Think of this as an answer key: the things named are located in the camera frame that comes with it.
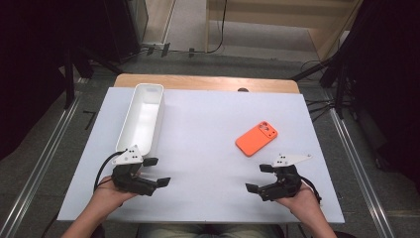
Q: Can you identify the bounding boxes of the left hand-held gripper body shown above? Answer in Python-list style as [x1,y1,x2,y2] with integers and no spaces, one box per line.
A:
[111,144,158,196]

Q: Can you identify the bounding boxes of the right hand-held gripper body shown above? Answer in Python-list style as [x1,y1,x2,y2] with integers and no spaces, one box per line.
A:
[257,153,313,202]

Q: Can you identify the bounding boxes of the orange phone case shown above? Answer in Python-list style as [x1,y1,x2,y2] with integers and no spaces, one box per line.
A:
[235,120,279,158]

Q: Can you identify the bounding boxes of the white plastic storage bin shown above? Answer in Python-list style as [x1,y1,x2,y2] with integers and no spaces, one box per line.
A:
[115,82,166,160]

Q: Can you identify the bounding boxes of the person's right hand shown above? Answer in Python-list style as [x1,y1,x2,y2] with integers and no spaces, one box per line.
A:
[275,181,323,222]

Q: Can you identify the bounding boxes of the person's left hand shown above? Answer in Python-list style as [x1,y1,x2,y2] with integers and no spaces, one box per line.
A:
[91,172,143,213]

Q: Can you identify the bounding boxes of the white table board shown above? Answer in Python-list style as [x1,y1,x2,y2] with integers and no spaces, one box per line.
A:
[56,86,346,224]

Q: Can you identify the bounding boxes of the person's olive pants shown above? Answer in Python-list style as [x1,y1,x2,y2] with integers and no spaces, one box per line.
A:
[137,223,285,238]

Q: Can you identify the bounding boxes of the black metal stand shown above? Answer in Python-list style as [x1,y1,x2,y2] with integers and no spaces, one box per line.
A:
[290,56,352,120]
[62,46,124,110]

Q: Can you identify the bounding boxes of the dark cabinet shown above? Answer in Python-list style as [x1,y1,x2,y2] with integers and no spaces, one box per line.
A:
[102,0,150,63]

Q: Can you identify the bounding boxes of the dark curtain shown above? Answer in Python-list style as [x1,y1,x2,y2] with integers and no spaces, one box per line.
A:
[343,0,420,187]
[0,0,112,162]

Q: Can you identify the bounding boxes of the light wooden shelf unit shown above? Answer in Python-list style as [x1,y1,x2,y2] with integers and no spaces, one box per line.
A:
[205,0,365,62]

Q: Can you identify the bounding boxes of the left hand-held gripper cable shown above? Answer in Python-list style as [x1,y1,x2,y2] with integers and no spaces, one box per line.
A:
[93,150,128,192]

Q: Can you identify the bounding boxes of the hand-held gripper cable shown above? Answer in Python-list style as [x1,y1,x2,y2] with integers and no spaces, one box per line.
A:
[300,177,323,204]
[93,150,128,192]

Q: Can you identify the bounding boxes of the right hand-held gripper cable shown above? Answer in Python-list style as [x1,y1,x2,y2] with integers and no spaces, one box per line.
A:
[300,177,323,204]

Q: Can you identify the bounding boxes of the metal floor rail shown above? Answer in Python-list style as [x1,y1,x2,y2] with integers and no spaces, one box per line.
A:
[328,107,395,238]
[0,95,82,238]

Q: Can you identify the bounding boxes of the black floor cables bundle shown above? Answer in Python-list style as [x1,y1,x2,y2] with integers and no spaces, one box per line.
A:
[305,97,342,122]

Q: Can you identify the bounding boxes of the black background cable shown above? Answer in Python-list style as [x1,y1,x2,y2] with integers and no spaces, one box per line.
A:
[138,0,229,56]

